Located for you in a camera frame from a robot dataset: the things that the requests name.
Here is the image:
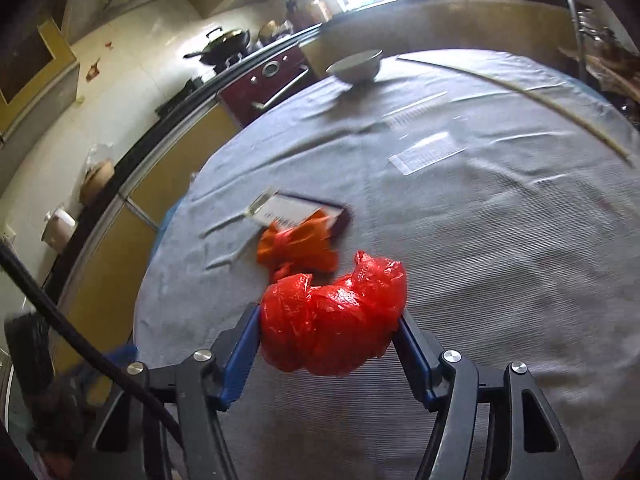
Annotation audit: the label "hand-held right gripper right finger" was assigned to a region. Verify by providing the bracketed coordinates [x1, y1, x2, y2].
[394, 309, 583, 480]

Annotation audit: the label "brown clay pot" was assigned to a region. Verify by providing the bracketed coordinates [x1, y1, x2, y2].
[80, 159, 116, 206]

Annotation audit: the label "black kitchen countertop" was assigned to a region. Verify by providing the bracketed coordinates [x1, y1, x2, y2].
[42, 0, 566, 286]

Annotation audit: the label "black wok with lid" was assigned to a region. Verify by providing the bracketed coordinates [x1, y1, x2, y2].
[182, 27, 251, 66]

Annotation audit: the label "blue table cover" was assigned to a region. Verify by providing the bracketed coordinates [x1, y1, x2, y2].
[152, 195, 191, 256]

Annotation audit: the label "wooden storage shelf rack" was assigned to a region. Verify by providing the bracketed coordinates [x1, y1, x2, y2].
[557, 0, 640, 126]

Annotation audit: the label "white bowl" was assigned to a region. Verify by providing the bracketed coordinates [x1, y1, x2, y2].
[326, 49, 383, 85]

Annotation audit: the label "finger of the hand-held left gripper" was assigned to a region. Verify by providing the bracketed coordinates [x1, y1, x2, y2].
[70, 342, 139, 387]

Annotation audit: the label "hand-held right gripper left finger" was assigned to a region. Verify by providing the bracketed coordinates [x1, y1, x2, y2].
[92, 302, 264, 480]

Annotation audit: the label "bowls beside stove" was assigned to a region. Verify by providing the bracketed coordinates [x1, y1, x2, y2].
[257, 20, 293, 46]

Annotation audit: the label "long thin wooden stick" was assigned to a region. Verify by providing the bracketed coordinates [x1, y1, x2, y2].
[396, 56, 637, 167]

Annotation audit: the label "black gas stove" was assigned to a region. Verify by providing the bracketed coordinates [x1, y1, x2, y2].
[200, 45, 261, 78]

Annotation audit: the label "yellow glass-door wall cabinet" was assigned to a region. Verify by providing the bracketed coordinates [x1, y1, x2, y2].
[0, 17, 81, 133]

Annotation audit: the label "clear plastic comb strip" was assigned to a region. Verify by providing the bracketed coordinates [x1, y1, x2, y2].
[389, 132, 466, 176]
[385, 91, 448, 128]

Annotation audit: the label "brown jars and basket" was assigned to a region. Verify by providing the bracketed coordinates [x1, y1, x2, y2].
[285, 0, 333, 31]

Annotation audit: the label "dark red oven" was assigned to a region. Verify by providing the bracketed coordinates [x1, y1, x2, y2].
[217, 42, 318, 128]

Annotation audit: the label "white lidded pot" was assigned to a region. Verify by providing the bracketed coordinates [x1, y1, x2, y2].
[42, 207, 78, 251]

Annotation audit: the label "black cable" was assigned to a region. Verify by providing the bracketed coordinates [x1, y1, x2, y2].
[0, 244, 187, 450]

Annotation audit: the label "orange cardboard box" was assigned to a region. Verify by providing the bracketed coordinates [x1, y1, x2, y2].
[256, 210, 346, 283]

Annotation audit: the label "yellow base cabinets under window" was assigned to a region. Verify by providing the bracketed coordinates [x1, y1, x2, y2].
[302, 0, 586, 78]

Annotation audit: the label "clear plastic bag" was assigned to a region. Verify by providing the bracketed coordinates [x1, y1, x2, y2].
[85, 142, 116, 168]

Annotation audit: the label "red plastic bag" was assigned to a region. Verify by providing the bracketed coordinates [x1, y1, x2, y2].
[259, 251, 408, 378]

